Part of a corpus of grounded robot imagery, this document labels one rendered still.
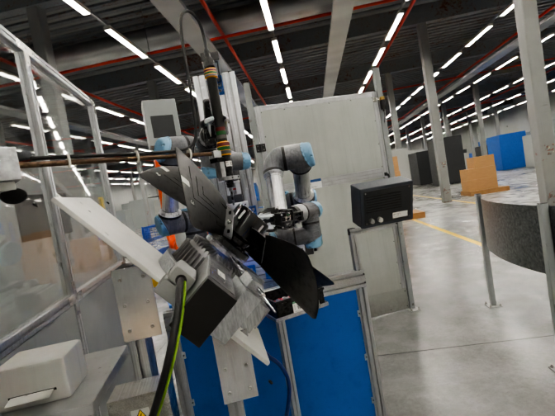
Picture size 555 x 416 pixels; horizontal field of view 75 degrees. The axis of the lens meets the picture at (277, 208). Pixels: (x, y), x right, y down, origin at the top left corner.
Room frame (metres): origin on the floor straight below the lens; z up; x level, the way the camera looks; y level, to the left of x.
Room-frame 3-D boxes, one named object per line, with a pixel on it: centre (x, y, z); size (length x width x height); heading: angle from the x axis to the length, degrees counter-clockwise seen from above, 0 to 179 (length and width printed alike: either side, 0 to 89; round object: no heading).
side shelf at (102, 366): (1.00, 0.66, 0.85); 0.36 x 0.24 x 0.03; 10
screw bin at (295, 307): (1.43, 0.01, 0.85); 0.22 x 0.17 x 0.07; 116
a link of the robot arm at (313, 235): (1.52, -0.11, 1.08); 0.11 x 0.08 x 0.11; 87
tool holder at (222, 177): (1.20, 0.15, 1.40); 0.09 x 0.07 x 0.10; 135
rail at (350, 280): (1.58, 0.10, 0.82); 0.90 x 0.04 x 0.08; 100
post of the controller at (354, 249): (1.65, -0.32, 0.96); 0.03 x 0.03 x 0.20; 10
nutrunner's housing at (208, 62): (1.21, 0.14, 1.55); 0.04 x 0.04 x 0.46
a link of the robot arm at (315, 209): (1.52, -0.13, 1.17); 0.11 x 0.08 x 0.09; 137
